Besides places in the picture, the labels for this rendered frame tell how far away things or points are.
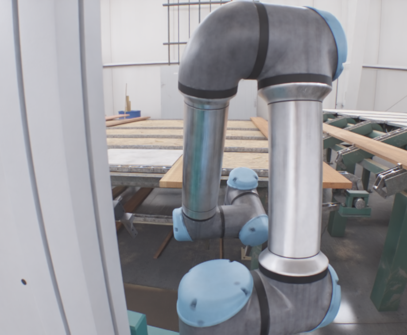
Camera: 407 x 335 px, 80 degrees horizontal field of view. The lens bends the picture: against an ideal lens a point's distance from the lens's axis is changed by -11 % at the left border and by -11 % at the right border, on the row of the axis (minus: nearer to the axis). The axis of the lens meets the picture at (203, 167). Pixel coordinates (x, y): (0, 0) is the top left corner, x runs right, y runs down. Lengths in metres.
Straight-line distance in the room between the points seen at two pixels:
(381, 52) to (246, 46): 8.18
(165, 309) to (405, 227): 1.44
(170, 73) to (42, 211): 6.85
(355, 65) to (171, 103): 4.56
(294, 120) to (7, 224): 0.37
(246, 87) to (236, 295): 6.56
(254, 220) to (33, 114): 0.48
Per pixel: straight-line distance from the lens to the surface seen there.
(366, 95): 8.26
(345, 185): 1.29
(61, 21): 0.23
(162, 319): 1.71
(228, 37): 0.38
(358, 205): 1.43
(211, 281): 0.44
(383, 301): 1.97
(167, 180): 1.17
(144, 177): 1.44
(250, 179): 0.67
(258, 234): 0.61
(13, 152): 0.27
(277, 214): 0.43
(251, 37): 0.38
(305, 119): 0.41
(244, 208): 0.62
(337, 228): 2.71
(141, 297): 1.87
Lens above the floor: 1.23
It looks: 15 degrees down
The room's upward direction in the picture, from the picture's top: straight up
